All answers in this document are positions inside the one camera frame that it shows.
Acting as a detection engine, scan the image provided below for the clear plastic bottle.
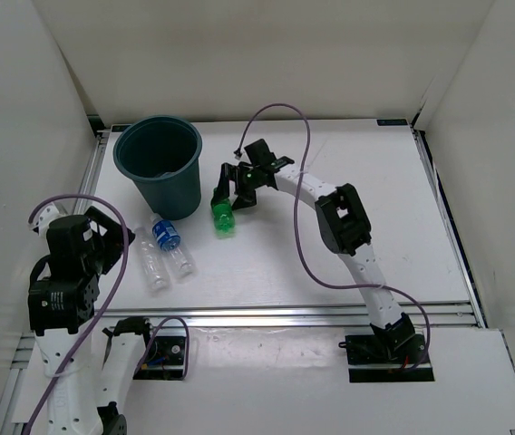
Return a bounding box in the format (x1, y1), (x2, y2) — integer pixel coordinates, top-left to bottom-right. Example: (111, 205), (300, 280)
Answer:
(133, 227), (170, 292)

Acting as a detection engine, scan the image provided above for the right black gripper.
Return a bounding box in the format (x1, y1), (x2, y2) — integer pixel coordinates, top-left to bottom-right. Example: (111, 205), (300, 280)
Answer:
(211, 163), (263, 211)

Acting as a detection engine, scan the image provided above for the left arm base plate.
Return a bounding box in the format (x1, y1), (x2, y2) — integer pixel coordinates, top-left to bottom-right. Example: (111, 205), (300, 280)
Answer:
(133, 333), (188, 381)

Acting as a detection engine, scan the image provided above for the green plastic bottle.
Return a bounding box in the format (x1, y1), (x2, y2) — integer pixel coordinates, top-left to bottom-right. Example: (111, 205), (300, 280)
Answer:
(210, 188), (236, 237)

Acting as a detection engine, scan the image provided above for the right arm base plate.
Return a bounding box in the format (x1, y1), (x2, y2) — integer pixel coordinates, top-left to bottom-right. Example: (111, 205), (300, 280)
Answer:
(338, 334), (435, 383)

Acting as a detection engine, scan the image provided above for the dark green ribbed bin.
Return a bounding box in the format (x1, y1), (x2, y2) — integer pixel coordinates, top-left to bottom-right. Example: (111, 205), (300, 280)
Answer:
(113, 115), (202, 220)

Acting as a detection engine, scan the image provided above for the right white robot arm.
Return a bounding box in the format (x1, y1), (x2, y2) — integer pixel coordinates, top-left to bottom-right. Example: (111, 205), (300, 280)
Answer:
(211, 140), (430, 370)

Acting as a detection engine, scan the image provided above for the blue label plastic bottle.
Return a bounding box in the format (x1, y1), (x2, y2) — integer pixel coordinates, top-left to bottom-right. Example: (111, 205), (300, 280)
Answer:
(151, 214), (194, 279)

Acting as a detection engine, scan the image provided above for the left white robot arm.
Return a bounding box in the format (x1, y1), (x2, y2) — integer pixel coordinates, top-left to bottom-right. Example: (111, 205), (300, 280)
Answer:
(27, 202), (158, 434)

